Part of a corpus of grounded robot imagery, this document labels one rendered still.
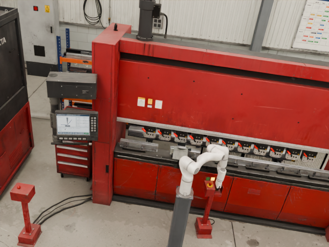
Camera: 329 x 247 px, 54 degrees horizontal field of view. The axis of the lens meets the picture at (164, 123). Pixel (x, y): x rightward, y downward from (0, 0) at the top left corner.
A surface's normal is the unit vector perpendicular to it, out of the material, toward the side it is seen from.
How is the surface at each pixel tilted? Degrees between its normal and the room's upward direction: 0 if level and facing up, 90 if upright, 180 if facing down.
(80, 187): 0
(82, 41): 90
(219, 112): 90
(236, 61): 90
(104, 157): 90
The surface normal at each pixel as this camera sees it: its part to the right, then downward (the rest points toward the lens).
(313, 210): -0.11, 0.50
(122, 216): 0.11, -0.85
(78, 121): 0.13, 0.52
